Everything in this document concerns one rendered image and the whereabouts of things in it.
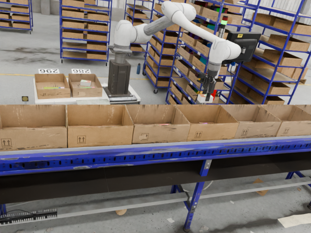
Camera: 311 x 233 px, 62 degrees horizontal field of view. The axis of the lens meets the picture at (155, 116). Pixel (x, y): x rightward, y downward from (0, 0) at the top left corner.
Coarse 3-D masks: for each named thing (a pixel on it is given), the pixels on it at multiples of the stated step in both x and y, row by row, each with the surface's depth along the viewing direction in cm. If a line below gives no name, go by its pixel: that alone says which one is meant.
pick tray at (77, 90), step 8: (72, 80) 278; (80, 80) 282; (96, 80) 279; (72, 88) 247; (80, 88) 246; (88, 88) 249; (96, 88) 252; (80, 96) 250; (88, 96) 253; (96, 96) 257
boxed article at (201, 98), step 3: (198, 96) 194; (201, 96) 190; (204, 96) 191; (210, 96) 193; (198, 99) 194; (201, 99) 190; (204, 99) 191; (210, 99) 192; (201, 102) 191; (204, 102) 192; (207, 102) 193; (210, 102) 194
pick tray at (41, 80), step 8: (40, 80) 264; (48, 80) 268; (56, 80) 271; (64, 80) 269; (40, 88) 253; (64, 88) 240; (40, 96) 234; (48, 96) 237; (56, 96) 240; (64, 96) 244
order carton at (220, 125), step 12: (180, 108) 201; (192, 108) 205; (204, 108) 208; (216, 108) 212; (192, 120) 211; (204, 120) 215; (216, 120) 215; (228, 120) 200; (192, 132) 179; (204, 132) 182; (216, 132) 185; (228, 132) 189
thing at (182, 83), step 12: (204, 0) 308; (216, 0) 298; (216, 24) 284; (228, 24) 290; (252, 24) 296; (192, 48) 338; (180, 72) 372; (204, 72) 309; (228, 72) 336; (168, 84) 413; (180, 84) 386; (228, 96) 340
